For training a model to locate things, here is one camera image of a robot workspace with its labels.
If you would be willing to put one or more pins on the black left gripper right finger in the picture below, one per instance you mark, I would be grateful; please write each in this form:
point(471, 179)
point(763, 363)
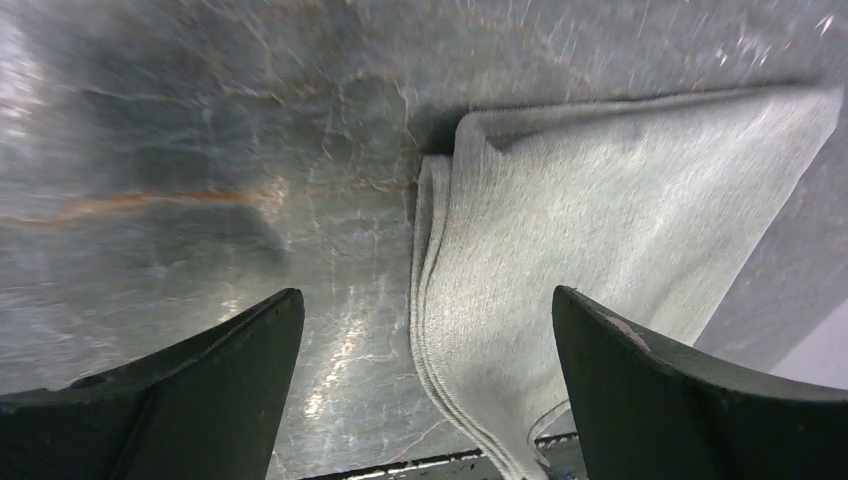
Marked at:
point(649, 407)

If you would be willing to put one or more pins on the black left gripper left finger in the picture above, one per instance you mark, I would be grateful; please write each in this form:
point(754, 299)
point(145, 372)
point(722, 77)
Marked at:
point(207, 407)

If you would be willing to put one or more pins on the grey cloth napkin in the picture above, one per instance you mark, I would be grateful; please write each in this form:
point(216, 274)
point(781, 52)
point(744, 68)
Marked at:
point(650, 207)

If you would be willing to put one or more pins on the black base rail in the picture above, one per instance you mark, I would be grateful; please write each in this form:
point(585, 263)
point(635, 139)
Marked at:
point(563, 451)

